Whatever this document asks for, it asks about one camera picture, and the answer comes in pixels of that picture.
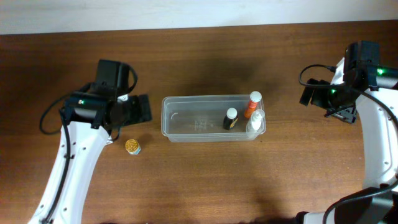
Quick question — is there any small jar gold lid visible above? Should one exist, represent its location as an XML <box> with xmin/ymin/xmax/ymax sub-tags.
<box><xmin>125</xmin><ymin>139</ymin><xmax>141</xmax><ymax>155</ymax></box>

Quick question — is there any orange tube white cap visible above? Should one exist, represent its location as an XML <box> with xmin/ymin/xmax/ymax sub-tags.
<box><xmin>244</xmin><ymin>91</ymin><xmax>262</xmax><ymax>119</ymax></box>

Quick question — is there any dark bottle white cap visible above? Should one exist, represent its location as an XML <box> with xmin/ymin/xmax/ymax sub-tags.
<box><xmin>223</xmin><ymin>108</ymin><xmax>238</xmax><ymax>130</ymax></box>

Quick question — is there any white spray bottle clear cap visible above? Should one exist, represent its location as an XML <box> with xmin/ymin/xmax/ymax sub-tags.
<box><xmin>246</xmin><ymin>110</ymin><xmax>265</xmax><ymax>133</ymax></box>

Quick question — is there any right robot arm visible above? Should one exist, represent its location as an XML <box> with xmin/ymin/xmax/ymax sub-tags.
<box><xmin>295</xmin><ymin>40</ymin><xmax>397</xmax><ymax>223</ymax></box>

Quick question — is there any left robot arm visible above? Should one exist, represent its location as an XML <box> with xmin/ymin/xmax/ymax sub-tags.
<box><xmin>30</xmin><ymin>59</ymin><xmax>152</xmax><ymax>223</ymax></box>

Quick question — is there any clear plastic container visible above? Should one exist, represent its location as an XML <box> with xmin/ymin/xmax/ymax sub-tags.
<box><xmin>161</xmin><ymin>95</ymin><xmax>266</xmax><ymax>142</ymax></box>

